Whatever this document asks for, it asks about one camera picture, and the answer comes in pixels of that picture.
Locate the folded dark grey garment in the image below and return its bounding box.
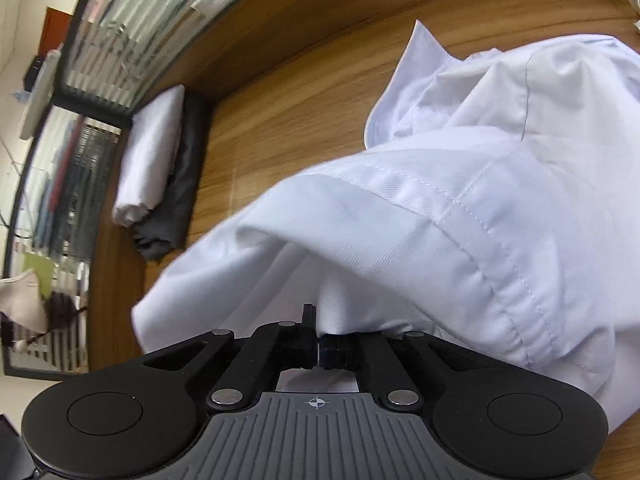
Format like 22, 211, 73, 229
132, 95, 213, 262

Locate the white long-sleeved coat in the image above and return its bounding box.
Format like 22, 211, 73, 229
131, 19, 640, 441

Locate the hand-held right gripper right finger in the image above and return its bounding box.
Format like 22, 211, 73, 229
319, 331, 496, 413

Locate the striped frosted glass partition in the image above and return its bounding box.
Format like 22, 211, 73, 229
0, 0, 281, 376

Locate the folded white garment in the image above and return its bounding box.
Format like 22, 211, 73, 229
111, 85, 186, 227

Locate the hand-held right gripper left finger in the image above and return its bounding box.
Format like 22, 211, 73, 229
142, 304, 320, 413

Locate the orange-brown door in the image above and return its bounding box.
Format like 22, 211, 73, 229
40, 6, 76, 58

